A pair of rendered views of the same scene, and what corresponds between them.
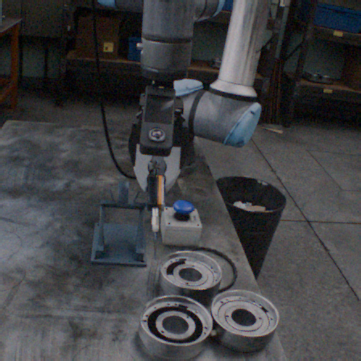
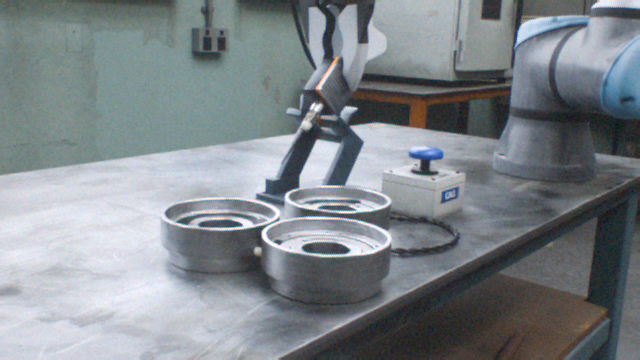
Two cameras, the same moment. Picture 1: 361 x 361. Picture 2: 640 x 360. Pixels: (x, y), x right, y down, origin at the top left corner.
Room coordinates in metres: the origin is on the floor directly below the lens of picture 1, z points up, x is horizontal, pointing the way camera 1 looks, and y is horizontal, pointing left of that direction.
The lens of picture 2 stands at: (0.18, -0.52, 1.00)
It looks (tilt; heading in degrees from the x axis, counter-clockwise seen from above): 12 degrees down; 50
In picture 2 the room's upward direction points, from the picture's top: 2 degrees clockwise
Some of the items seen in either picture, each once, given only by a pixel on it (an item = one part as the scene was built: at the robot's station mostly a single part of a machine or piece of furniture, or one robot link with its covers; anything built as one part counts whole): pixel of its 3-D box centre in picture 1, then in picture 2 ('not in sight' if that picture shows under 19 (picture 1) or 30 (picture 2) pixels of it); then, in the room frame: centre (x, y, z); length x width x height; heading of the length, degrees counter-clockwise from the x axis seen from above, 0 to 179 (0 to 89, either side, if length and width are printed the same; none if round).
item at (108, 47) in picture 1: (98, 35); not in sight; (4.09, 0.93, 0.64); 0.49 x 0.40 x 0.37; 106
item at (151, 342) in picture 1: (174, 328); (220, 234); (0.49, -0.02, 0.82); 0.10 x 0.10 x 0.04
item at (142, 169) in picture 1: (143, 161); (335, 46); (0.70, 0.07, 0.98); 0.06 x 0.03 x 0.09; 6
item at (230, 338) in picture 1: (242, 321); (325, 258); (0.53, -0.13, 0.82); 0.10 x 0.10 x 0.04
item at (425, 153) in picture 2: (182, 214); (424, 168); (0.77, -0.01, 0.85); 0.04 x 0.04 x 0.05
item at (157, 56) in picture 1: (163, 53); not in sight; (0.69, 0.05, 1.17); 0.08 x 0.08 x 0.05
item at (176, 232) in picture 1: (180, 224); (425, 188); (0.78, -0.01, 0.82); 0.08 x 0.07 x 0.05; 11
